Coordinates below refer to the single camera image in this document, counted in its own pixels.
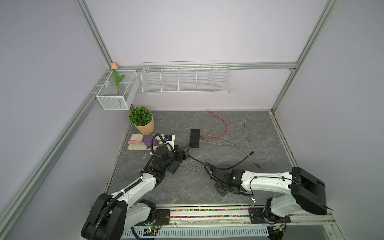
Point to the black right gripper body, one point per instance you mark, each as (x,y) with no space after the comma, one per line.
(221,190)

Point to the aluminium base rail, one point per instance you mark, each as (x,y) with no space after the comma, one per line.
(213,222)

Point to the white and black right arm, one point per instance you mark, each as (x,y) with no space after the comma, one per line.
(300,190)

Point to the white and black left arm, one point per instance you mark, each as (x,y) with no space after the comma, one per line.
(129,195)

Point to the purple trowel with pink handle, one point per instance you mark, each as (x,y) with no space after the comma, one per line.
(146,142)

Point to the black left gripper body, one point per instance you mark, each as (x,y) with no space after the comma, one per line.
(178,157)

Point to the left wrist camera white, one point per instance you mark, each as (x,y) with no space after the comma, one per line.
(168,141)

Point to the pink tulip artificial flower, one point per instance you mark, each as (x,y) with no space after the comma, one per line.
(118,78)

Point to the white wire basket small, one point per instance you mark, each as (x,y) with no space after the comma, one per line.
(108,95)

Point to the white wire shelf wide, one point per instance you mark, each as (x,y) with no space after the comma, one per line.
(190,77)

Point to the black ribbed network switch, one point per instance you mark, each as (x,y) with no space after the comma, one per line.
(194,138)

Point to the green plant in beige pot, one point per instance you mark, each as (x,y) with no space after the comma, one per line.
(142,118)

